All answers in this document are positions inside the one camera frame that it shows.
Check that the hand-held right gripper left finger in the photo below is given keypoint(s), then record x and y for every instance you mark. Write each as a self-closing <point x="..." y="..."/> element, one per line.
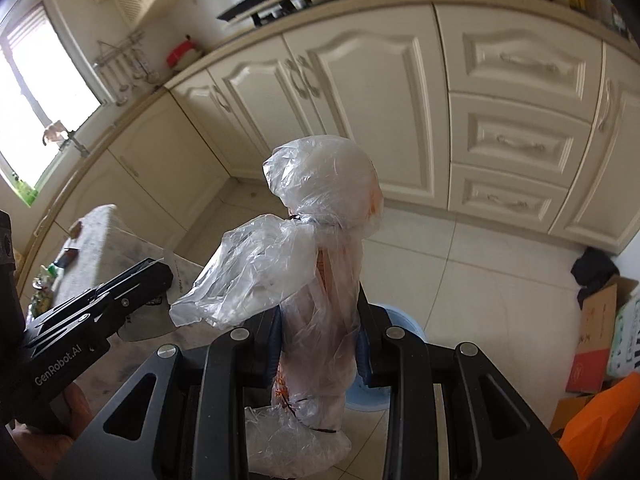
<point x="267" y="355"/>

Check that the blue plastic bin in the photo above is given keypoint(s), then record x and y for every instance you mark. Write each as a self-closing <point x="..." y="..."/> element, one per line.
<point x="402" y="317"/>

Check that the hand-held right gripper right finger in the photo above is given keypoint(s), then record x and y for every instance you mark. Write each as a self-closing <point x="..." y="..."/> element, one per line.
<point x="365" y="367"/>

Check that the cardboard box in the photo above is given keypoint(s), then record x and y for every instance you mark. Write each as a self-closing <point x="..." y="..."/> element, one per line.
<point x="597" y="340"/>

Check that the clear plastic bag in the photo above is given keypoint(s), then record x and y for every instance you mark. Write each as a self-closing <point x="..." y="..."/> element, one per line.
<point x="320" y="195"/>

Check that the black cloth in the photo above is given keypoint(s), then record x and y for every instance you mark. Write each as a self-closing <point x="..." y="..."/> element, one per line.
<point x="592" y="270"/>

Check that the wall utensil rack with ladles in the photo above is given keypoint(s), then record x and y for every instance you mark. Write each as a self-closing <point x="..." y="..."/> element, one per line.
<point x="125" y="67"/>

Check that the red lidded container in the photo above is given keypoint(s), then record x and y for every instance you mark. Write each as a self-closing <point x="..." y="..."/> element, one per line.
<point x="181" y="52"/>

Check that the kitchen window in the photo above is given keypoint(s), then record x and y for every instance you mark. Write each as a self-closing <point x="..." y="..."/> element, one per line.
<point x="35" y="75"/>

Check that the white green packet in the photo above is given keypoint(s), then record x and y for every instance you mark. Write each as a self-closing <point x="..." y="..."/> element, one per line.
<point x="625" y="340"/>

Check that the green bottle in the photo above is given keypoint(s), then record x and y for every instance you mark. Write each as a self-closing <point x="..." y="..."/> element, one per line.
<point x="27" y="191"/>

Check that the white blue patterned tablecloth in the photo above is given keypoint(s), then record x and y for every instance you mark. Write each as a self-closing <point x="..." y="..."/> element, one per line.
<point x="107" y="245"/>

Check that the orange bag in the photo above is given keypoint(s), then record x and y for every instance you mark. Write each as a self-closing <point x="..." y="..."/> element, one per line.
<point x="605" y="430"/>

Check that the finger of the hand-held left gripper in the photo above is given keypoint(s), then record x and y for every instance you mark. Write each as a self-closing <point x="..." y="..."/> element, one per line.
<point x="150" y="292"/>
<point x="135" y="274"/>

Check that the person's left hand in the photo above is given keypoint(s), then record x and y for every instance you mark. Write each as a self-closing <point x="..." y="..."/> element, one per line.
<point x="79" y="412"/>

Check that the pink rag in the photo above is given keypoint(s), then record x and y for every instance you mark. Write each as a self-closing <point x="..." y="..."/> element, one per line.
<point x="54" y="131"/>

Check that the white printed paper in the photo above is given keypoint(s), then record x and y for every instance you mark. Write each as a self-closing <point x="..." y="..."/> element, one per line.
<point x="177" y="275"/>

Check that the cream kitchen cabinet unit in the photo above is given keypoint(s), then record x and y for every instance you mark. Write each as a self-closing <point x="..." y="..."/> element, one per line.
<point x="375" y="110"/>

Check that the metal faucet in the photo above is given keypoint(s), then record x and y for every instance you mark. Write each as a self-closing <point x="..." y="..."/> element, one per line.
<point x="75" y="142"/>

